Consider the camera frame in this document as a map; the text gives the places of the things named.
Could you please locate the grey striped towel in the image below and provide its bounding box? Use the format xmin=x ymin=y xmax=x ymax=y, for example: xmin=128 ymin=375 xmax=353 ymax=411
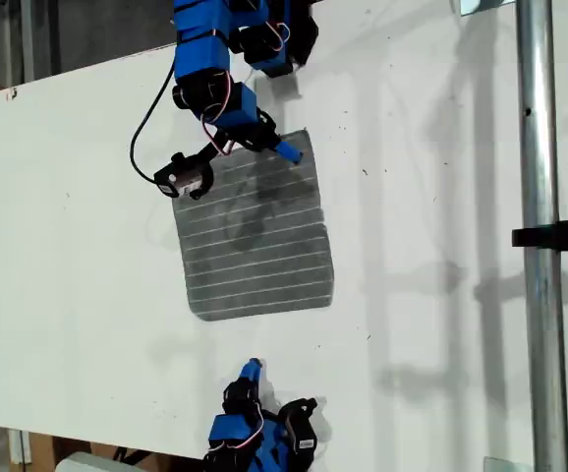
xmin=171 ymin=127 xmax=338 ymax=324

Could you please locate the brown cardboard box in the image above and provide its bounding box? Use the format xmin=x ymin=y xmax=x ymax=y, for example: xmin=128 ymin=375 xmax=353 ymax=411
xmin=27 ymin=431 xmax=118 ymax=466

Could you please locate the black camera stalk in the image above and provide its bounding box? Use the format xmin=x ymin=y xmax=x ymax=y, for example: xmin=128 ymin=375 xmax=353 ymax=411
xmin=193 ymin=140 xmax=239 ymax=166
xmin=277 ymin=396 xmax=319 ymax=419

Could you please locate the black camera box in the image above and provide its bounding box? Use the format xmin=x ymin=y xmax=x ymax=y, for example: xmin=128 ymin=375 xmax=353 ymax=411
xmin=153 ymin=151 xmax=215 ymax=201
xmin=288 ymin=412 xmax=320 ymax=472

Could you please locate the black camera cable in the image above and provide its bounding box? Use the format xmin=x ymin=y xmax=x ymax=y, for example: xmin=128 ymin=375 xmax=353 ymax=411
xmin=130 ymin=58 xmax=177 ymax=186

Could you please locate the white metal table bracket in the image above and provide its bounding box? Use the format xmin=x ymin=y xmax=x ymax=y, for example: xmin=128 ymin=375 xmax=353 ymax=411
xmin=8 ymin=429 xmax=32 ymax=466

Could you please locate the steel post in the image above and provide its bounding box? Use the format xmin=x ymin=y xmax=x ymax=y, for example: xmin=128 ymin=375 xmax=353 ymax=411
xmin=513 ymin=0 xmax=568 ymax=472

